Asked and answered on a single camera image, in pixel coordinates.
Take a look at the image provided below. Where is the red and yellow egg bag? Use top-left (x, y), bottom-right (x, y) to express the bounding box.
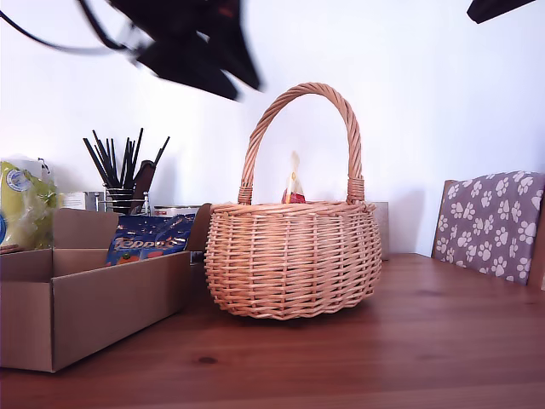
top-left (280, 150), bottom-right (308, 205)

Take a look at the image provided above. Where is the blue Terry's orange egg bag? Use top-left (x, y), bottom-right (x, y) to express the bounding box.
top-left (104, 214), bottom-right (198, 268)

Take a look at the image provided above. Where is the silver glitter box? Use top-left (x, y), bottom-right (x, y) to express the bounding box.
top-left (370, 201), bottom-right (391, 262)

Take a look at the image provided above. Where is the brown cardboard box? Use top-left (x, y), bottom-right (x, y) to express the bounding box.
top-left (0, 202), bottom-right (213, 374)

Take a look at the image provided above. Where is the thin black stick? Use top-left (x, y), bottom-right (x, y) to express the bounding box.
top-left (109, 136), bottom-right (119, 191)
top-left (91, 130), bottom-right (115, 191)
top-left (119, 136), bottom-right (130, 191)
top-left (129, 127), bottom-right (144, 191)
top-left (82, 135), bottom-right (110, 191)
top-left (152, 135), bottom-right (170, 168)

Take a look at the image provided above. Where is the can with red label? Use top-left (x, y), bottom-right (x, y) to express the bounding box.
top-left (152, 205), bottom-right (201, 221)

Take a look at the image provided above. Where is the white printed carton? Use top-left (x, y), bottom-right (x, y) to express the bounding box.
top-left (57, 192), bottom-right (89, 210)

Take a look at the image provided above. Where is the yellow-green plastic bag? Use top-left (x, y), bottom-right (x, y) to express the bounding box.
top-left (0, 155), bottom-right (59, 252)

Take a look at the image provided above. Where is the grey paw print chair cover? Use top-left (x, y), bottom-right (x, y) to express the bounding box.
top-left (433, 170), bottom-right (545, 285)

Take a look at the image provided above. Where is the black cable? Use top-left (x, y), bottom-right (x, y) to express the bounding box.
top-left (76, 0), bottom-right (118, 50)
top-left (0, 9), bottom-right (137, 59)

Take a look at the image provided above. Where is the brown wooden utensil handle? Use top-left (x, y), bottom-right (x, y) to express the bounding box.
top-left (130, 159), bottom-right (157, 215)

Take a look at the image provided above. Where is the chrome wire utensil holder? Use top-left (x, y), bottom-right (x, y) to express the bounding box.
top-left (103, 183), bottom-right (150, 217)

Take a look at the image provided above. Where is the chrome metal bracket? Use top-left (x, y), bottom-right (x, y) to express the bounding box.
top-left (83, 191), bottom-right (106, 213)

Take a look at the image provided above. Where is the woven wicker basket with handle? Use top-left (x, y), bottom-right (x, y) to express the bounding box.
top-left (203, 82), bottom-right (383, 321)

